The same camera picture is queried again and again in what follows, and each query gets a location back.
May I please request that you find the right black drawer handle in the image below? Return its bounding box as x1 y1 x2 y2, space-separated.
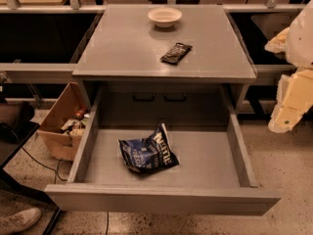
163 93 187 103

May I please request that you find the black table frame leg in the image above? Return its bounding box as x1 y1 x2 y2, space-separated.
0 121 63 235

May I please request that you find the blue Kettle chip bag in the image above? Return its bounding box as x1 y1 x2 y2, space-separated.
118 123 179 173

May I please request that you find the left black drawer handle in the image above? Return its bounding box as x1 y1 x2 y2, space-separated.
133 93 156 102

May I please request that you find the cardboard box with trash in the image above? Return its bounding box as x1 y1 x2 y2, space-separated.
37 82 87 161

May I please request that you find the white shoe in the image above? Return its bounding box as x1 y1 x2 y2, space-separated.
0 208 42 235

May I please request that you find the grey open top drawer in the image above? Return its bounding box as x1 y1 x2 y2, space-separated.
45 85 281 215

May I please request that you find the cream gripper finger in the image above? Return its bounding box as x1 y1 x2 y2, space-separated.
264 27 290 54
268 70 313 133

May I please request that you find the grey cabinet counter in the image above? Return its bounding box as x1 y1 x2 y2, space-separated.
73 5 256 118

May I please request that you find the black floor cable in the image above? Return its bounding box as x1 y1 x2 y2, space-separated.
0 119 68 184

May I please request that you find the black drawer handle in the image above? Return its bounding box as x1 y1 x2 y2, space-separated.
133 93 156 102
163 93 187 103

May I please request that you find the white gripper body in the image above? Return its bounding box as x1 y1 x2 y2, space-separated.
286 0 313 69

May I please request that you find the black snack bag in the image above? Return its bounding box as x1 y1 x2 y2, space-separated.
160 43 193 65

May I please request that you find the white ceramic bowl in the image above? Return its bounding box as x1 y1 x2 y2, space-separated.
148 7 182 28

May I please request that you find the red can in box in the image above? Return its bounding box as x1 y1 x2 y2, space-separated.
74 107 87 119

